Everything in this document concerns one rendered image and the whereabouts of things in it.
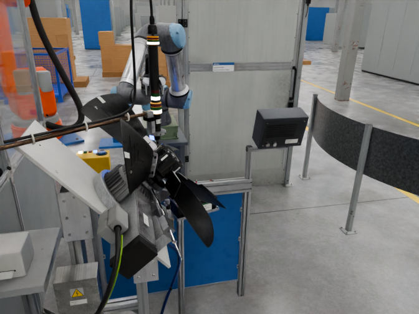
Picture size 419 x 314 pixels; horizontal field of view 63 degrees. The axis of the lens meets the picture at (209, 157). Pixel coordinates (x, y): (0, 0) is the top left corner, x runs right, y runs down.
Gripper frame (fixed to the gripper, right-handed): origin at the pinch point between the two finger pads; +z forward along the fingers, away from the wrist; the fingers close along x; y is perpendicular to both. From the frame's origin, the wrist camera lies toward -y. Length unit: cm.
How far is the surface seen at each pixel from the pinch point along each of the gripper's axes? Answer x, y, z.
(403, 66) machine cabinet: -766, 95, -729
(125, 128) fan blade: 11.6, 8.5, 27.8
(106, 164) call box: 22, 45, -34
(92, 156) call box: 29, 42, -36
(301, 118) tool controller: -79, 26, -32
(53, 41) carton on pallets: 169, 34, -788
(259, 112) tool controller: -58, 24, -39
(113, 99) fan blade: 15.5, 7.9, -9.3
